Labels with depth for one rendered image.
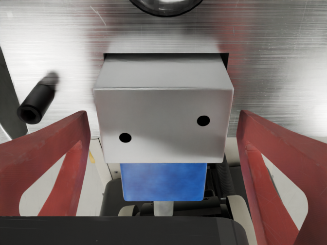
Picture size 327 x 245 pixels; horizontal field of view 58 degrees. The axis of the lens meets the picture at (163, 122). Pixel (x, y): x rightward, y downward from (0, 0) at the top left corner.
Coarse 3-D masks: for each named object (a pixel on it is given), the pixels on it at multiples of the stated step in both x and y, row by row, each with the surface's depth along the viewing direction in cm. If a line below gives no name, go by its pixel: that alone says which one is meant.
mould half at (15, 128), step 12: (0, 48) 21; (0, 60) 20; (0, 72) 20; (0, 84) 20; (12, 84) 21; (0, 96) 19; (12, 96) 21; (0, 108) 19; (12, 108) 20; (0, 120) 19; (12, 120) 20; (0, 132) 19; (12, 132) 20; (24, 132) 21
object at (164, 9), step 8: (136, 0) 11; (144, 0) 11; (152, 0) 11; (160, 0) 11; (168, 0) 11; (176, 0) 11; (184, 0) 11; (192, 0) 11; (200, 0) 11; (144, 8) 11; (152, 8) 11; (160, 8) 11; (168, 8) 12; (176, 8) 11; (184, 8) 11
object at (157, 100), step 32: (128, 64) 12; (160, 64) 12; (192, 64) 12; (96, 96) 10; (128, 96) 10; (160, 96) 10; (192, 96) 10; (224, 96) 10; (128, 128) 11; (160, 128) 11; (192, 128) 11; (224, 128) 11; (128, 160) 12; (160, 160) 12; (192, 160) 12; (128, 192) 15; (160, 192) 15; (192, 192) 15
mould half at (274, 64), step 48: (0, 0) 11; (48, 0) 11; (96, 0) 11; (240, 0) 11; (288, 0) 11; (48, 48) 12; (96, 48) 12; (144, 48) 12; (192, 48) 12; (240, 48) 12; (288, 48) 12; (240, 96) 14; (288, 96) 14
